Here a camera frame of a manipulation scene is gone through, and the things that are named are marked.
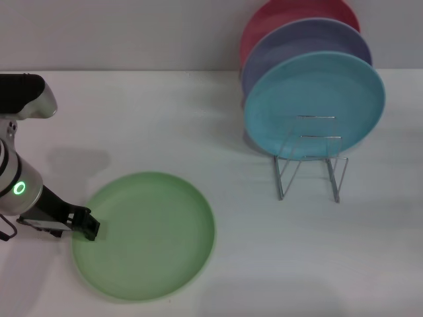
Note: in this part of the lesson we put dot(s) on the purple round plate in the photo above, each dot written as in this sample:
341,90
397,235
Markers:
307,39

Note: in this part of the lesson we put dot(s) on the green round plate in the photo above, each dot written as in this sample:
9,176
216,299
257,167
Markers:
148,237

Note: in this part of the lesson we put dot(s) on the light blue round plate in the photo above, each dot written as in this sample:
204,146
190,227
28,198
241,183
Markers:
314,92

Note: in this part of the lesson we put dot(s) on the red round plate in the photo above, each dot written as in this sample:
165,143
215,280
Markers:
291,13

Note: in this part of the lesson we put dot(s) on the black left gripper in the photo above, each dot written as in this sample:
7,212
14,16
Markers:
53,208

